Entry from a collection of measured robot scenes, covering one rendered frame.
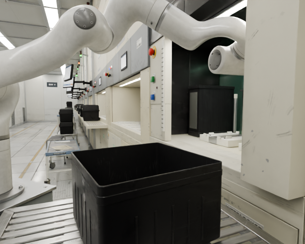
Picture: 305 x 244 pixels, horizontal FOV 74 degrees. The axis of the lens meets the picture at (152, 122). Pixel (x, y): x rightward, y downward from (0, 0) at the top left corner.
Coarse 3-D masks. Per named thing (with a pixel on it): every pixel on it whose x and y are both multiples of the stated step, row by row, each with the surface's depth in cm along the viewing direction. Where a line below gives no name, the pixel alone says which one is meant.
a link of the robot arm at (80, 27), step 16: (64, 16) 54; (80, 16) 53; (96, 16) 54; (48, 32) 60; (64, 32) 55; (80, 32) 54; (96, 32) 55; (16, 48) 60; (32, 48) 59; (48, 48) 59; (64, 48) 58; (80, 48) 58; (96, 48) 64; (0, 64) 58; (16, 64) 59; (32, 64) 60; (48, 64) 61; (64, 64) 66; (0, 80) 58; (16, 80) 61
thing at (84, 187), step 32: (96, 160) 57; (128, 160) 62; (160, 160) 66; (192, 160) 52; (96, 192) 31; (128, 192) 33; (160, 192) 36; (192, 192) 40; (96, 224) 32; (128, 224) 33; (160, 224) 36; (192, 224) 40
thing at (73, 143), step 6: (48, 144) 308; (54, 144) 308; (60, 144) 308; (66, 144) 309; (72, 144) 308; (48, 150) 269; (54, 150) 270; (60, 150) 268; (66, 150) 268; (72, 150) 268; (78, 150) 270; (54, 156) 337; (60, 156) 341; (54, 162) 340; (48, 168) 259; (48, 174) 258; (48, 180) 257
